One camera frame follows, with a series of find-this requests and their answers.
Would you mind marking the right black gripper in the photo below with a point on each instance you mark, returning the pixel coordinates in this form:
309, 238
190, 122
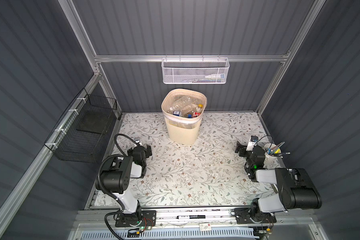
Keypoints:
240, 147

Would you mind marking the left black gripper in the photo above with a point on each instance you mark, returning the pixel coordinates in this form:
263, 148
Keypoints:
146, 151

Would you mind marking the clear bottle blue label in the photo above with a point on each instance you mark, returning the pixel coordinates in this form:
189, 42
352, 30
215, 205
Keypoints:
178, 111

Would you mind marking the clear cola bottle yellow cap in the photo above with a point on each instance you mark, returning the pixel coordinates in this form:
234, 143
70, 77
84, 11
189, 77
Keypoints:
195, 112

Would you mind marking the clear bottle blue cap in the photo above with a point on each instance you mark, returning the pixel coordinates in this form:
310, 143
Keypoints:
181, 103

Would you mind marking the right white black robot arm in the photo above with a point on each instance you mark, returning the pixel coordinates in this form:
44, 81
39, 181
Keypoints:
295, 189

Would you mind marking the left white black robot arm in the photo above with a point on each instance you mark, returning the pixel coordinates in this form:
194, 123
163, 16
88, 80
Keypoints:
113, 179

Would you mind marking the beige slatted plastic bin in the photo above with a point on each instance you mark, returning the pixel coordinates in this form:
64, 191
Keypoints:
183, 130

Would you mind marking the white cup with tools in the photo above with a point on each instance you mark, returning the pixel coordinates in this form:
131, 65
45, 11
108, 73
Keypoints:
273, 152

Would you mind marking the white tube in basket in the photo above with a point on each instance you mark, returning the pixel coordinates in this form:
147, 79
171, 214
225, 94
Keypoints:
218, 77

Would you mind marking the black marker pen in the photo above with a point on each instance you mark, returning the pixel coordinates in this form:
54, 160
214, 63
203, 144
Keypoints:
190, 217

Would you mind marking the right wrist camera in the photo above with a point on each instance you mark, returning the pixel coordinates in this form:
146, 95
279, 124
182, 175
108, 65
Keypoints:
252, 143

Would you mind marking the black wire mesh basket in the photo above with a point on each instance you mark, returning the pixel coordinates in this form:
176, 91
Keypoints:
85, 130

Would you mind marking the white wire mesh basket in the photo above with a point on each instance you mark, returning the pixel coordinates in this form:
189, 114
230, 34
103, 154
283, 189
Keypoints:
192, 72

